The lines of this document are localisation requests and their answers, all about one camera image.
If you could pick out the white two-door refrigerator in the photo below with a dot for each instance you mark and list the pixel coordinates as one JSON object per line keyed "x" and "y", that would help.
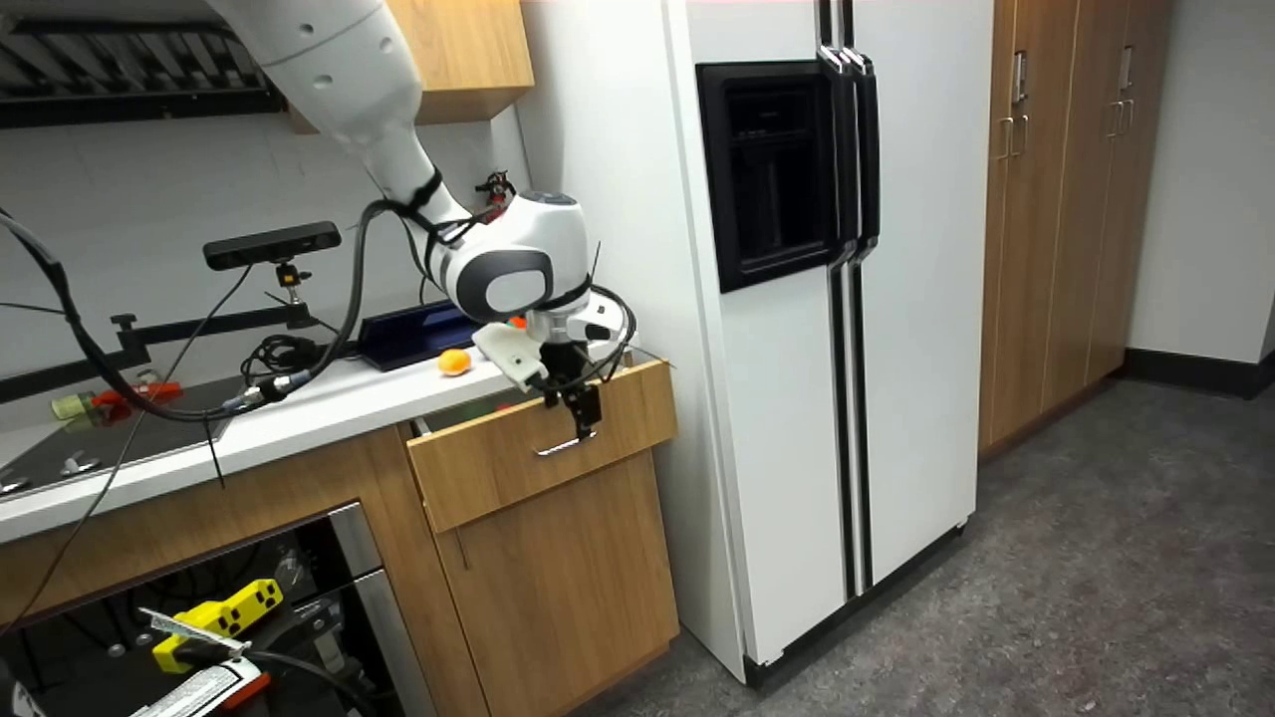
{"x": 919, "y": 401}

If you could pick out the wooden base cabinet door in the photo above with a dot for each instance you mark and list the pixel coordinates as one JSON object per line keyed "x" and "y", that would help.
{"x": 560, "y": 599}

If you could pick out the dark red black fixture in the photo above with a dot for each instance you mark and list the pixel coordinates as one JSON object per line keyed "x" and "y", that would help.
{"x": 498, "y": 193}

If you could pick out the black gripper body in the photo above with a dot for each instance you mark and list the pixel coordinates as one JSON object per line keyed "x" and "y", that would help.
{"x": 568, "y": 364}

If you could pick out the dark blue box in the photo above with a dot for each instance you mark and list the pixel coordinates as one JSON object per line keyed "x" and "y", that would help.
{"x": 403, "y": 332}

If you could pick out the wooden wall cabinet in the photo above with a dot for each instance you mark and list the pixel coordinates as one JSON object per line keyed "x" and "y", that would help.
{"x": 459, "y": 53}

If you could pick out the wooden base cabinet unit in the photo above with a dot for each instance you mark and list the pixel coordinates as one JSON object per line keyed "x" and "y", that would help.
{"x": 201, "y": 522}

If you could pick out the small red orange item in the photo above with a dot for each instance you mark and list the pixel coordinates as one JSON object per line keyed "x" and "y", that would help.
{"x": 143, "y": 394}

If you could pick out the black baseboard strip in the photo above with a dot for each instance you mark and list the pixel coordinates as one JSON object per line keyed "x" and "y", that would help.
{"x": 1199, "y": 369}

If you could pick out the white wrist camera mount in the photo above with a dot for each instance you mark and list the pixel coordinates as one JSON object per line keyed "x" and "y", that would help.
{"x": 504, "y": 351}

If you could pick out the black wall rack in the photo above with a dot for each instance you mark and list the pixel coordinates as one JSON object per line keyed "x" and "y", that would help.
{"x": 122, "y": 72}

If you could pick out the black stereo camera bar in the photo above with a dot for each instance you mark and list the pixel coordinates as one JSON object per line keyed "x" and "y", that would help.
{"x": 274, "y": 246}

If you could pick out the white red device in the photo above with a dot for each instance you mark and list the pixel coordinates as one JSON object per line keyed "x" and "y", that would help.
{"x": 201, "y": 691}

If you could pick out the small green item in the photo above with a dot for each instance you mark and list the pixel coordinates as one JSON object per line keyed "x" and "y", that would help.
{"x": 70, "y": 406}

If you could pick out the tall wooden cupboard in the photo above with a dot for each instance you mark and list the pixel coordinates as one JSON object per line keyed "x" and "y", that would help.
{"x": 1062, "y": 266}

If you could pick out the black flat mat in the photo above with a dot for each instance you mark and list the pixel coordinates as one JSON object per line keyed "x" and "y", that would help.
{"x": 122, "y": 444}

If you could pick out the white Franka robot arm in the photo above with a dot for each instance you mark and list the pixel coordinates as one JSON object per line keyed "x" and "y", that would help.
{"x": 332, "y": 65}

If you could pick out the black fridge ice dispenser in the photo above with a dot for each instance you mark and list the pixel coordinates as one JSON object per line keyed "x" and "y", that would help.
{"x": 771, "y": 174}

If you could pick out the yellow tri-tap power plug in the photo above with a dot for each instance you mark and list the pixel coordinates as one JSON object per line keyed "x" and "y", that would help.
{"x": 213, "y": 623}

